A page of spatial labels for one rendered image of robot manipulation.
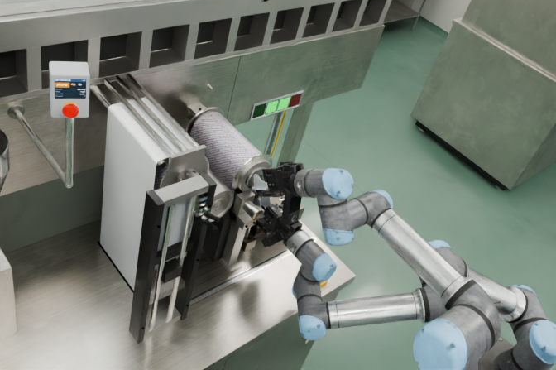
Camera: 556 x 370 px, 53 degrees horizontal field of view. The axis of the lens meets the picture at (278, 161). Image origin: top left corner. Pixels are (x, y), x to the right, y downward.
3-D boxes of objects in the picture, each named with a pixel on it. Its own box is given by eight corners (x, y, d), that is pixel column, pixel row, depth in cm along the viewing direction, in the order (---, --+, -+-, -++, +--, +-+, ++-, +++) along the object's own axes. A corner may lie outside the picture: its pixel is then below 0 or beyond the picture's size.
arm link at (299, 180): (327, 192, 149) (304, 202, 144) (314, 192, 152) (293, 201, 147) (320, 165, 148) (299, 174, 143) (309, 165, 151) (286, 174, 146)
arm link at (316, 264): (315, 289, 163) (323, 271, 158) (290, 263, 169) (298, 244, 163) (333, 278, 168) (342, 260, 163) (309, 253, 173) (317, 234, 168)
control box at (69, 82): (51, 123, 108) (50, 79, 102) (50, 103, 113) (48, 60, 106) (89, 122, 111) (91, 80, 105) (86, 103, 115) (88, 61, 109)
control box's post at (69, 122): (66, 187, 124) (67, 113, 111) (63, 182, 125) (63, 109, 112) (74, 185, 125) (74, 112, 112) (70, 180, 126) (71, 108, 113)
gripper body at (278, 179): (280, 161, 160) (309, 160, 151) (286, 190, 162) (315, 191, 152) (259, 169, 155) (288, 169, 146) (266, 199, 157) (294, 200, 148)
